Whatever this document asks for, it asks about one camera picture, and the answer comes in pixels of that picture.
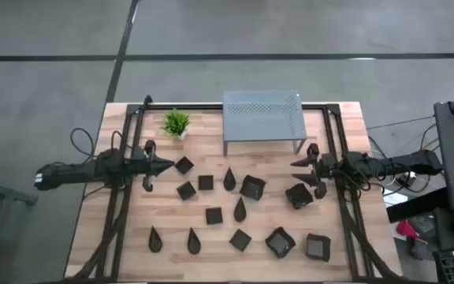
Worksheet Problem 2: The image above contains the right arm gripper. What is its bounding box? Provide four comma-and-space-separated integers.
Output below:
289, 143, 337, 200

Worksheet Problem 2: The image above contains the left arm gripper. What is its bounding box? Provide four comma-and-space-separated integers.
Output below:
132, 140, 176, 193

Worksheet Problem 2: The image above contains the small square black plate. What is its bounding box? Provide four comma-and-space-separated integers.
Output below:
229, 228, 253, 252
197, 174, 215, 192
173, 155, 195, 176
205, 207, 224, 226
176, 180, 198, 201

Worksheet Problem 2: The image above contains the large wavy square black plate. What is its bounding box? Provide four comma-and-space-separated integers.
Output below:
239, 174, 267, 202
285, 182, 314, 211
264, 226, 297, 260
304, 233, 333, 263

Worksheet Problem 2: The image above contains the black teardrop plate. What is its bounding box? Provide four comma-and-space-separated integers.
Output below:
187, 227, 202, 256
148, 226, 164, 254
222, 166, 237, 192
233, 196, 247, 223

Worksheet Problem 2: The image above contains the green plant in white pot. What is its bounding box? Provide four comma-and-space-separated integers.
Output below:
160, 108, 192, 142

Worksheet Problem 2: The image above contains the grey perforated metal shelf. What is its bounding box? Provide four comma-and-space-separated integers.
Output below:
221, 89, 308, 157

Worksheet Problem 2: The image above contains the white paper sheet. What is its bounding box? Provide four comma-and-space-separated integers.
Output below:
382, 188, 409, 209

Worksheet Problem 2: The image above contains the white power adapter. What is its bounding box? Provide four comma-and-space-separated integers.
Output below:
396, 170, 419, 189

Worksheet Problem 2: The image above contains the red plastic object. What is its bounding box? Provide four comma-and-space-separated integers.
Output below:
395, 219, 429, 244

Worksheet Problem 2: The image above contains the black stand base bar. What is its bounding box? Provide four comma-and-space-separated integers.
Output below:
386, 187, 451, 224

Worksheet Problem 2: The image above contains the grey metal side table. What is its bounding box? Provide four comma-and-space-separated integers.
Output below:
0, 157, 39, 284

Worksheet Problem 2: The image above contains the black aluminium table frame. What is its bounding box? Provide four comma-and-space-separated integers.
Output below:
95, 101, 372, 283

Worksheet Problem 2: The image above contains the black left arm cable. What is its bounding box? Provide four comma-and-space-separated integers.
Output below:
70, 127, 95, 159

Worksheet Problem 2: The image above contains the black sleeved cable bundle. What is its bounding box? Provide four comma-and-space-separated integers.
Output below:
340, 200, 400, 282
69, 196, 132, 282

